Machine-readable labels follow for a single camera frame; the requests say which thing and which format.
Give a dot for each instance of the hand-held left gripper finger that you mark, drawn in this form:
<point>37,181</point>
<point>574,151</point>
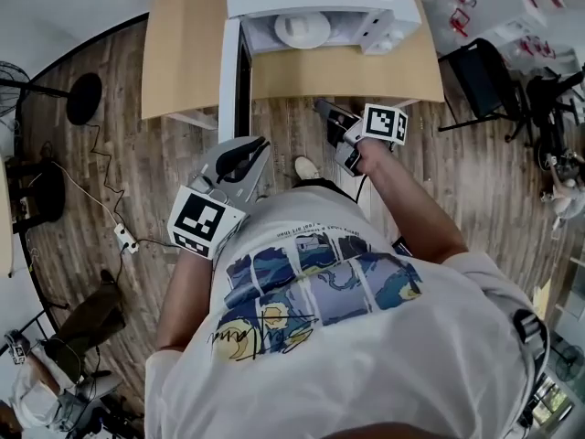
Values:
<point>218,150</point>
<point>256,172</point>

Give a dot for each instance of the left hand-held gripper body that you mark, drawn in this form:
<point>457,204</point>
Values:
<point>197,217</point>

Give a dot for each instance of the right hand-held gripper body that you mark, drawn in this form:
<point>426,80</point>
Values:
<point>383,124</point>

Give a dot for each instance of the white round food dish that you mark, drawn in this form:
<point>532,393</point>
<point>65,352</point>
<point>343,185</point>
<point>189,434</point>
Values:
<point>302,29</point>

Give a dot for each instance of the person's left forearm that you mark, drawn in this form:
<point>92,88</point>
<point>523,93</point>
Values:
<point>185,300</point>

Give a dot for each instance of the person's right forearm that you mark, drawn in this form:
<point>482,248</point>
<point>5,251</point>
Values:
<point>411,208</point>

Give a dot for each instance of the person's beige shoe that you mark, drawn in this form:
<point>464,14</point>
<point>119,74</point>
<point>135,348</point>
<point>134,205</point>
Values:
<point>307,167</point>

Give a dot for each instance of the white power strip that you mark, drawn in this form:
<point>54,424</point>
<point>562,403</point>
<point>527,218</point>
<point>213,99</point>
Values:
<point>125,238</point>

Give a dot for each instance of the black folding chair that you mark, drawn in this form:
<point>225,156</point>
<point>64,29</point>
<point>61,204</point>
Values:
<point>480,80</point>

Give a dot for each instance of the group of red-clip glass jars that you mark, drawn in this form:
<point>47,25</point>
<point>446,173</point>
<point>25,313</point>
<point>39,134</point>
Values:
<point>457,16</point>

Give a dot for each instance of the black standing fan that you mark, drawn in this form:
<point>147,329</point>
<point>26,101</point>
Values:
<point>84,99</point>

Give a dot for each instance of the black round stool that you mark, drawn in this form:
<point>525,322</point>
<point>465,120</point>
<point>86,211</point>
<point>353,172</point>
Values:
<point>39,190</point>

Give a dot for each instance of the black tripod stand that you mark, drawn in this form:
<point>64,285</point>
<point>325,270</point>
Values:
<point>555,108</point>

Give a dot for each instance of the white shelf unit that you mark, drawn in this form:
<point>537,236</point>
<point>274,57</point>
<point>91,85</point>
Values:
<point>516,3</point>

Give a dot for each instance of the white printed T-shirt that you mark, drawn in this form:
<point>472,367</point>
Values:
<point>347,359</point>

